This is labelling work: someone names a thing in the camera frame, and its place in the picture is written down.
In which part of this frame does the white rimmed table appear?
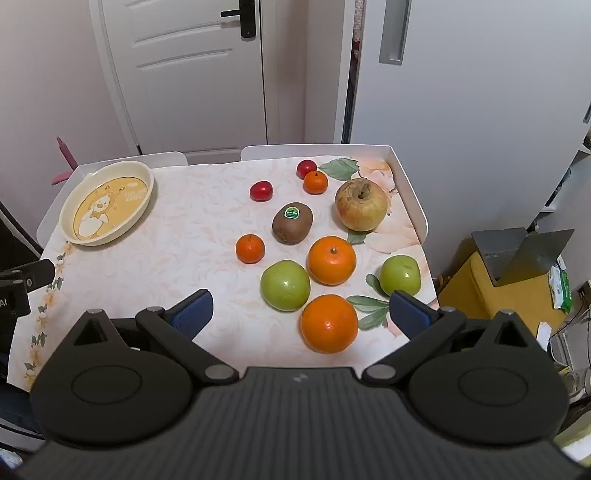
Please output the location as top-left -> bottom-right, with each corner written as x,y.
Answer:
36,144 -> 429,259

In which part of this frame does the pink plastic object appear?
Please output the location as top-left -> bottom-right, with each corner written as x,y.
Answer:
51,136 -> 80,186

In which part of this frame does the yellow bear bowl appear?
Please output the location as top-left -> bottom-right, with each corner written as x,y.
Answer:
60,161 -> 155,247

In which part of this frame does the yellow box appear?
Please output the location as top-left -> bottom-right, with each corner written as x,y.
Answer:
438,251 -> 568,340

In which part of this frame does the green apple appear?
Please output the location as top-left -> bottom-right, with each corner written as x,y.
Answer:
379,255 -> 422,297
260,260 -> 311,312

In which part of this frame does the yellow-red apple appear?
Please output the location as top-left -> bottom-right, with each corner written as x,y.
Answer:
335,178 -> 389,232

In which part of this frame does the green and white packet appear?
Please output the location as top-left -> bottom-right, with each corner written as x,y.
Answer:
549,255 -> 574,313

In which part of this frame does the black cable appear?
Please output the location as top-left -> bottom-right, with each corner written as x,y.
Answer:
549,295 -> 591,344

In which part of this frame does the small mandarin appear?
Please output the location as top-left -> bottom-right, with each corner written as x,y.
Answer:
303,170 -> 329,195
235,234 -> 266,265

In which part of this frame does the white panel door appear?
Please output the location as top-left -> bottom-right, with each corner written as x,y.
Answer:
89,0 -> 280,160

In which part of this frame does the white refrigerator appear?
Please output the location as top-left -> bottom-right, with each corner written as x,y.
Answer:
344,0 -> 591,278

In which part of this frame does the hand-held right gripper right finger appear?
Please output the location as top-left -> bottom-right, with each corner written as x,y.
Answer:
361,290 -> 532,387

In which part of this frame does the brown kiwi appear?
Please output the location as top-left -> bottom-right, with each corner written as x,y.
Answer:
271,202 -> 315,245

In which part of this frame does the floral tablecloth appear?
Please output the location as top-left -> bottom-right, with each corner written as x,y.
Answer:
8,156 -> 438,391

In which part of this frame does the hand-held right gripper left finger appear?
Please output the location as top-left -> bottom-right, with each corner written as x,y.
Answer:
69,289 -> 239,385

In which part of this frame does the black door lock handle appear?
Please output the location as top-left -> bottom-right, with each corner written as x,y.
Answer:
220,0 -> 257,39

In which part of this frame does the large orange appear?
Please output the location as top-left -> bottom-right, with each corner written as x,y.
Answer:
307,235 -> 358,286
300,294 -> 359,354

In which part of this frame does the grey refrigerator handle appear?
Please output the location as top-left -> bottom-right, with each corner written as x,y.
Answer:
379,0 -> 412,64

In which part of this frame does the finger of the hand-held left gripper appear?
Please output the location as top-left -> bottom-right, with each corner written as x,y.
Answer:
0,259 -> 57,291

